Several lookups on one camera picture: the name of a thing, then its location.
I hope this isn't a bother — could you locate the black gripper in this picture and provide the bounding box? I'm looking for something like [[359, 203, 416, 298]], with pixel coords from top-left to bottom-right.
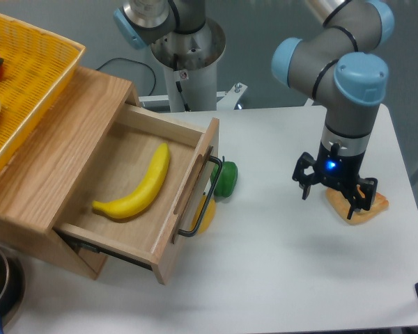
[[292, 143, 378, 220]]

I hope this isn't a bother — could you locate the black drawer handle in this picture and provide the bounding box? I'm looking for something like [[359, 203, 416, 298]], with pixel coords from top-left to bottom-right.
[[178, 155, 223, 238]]

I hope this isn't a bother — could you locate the wooden top drawer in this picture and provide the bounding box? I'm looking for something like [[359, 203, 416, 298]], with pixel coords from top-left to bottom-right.
[[55, 105, 219, 284]]

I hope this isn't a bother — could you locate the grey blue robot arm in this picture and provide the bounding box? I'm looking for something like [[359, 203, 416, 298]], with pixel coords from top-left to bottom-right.
[[271, 1, 394, 223]]

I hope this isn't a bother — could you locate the wooden drawer cabinet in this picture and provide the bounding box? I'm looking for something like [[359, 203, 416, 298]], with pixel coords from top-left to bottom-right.
[[0, 67, 139, 279]]

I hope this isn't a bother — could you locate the baked bread pastry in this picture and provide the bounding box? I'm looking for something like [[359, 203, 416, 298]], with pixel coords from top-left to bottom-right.
[[325, 186, 390, 226]]

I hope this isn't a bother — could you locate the green bell pepper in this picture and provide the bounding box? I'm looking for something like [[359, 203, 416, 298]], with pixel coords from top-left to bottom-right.
[[213, 157, 238, 198]]

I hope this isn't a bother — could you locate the yellow bell pepper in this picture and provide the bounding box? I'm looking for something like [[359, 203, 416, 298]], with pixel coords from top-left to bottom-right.
[[191, 194, 216, 234]]

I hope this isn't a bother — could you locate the yellow banana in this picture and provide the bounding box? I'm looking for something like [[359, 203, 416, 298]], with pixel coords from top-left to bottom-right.
[[92, 143, 171, 219]]

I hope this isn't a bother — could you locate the yellow plastic basket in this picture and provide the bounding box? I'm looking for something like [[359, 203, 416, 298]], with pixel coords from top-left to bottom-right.
[[0, 13, 86, 171]]

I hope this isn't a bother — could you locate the dark metal pot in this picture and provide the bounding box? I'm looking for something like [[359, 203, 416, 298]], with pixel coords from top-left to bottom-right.
[[0, 247, 26, 333]]

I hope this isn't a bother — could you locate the black cable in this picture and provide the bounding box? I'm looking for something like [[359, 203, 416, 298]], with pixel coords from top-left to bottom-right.
[[95, 57, 157, 97]]

